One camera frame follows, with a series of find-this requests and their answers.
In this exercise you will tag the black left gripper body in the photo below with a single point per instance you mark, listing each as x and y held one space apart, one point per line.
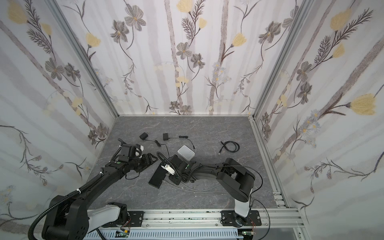
143 160

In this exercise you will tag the white rectangular device box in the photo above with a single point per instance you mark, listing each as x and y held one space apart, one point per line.
186 153

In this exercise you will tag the black network switch box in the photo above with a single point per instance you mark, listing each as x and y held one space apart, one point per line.
158 177

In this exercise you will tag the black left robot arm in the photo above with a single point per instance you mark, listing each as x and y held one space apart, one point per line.
69 217

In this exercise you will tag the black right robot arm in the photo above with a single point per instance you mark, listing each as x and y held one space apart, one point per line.
236 179

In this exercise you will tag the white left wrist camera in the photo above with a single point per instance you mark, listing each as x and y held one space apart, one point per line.
138 151

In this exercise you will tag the white slotted cable duct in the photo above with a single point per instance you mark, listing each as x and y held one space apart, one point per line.
163 234

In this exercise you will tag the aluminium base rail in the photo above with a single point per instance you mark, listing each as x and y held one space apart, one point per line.
281 223

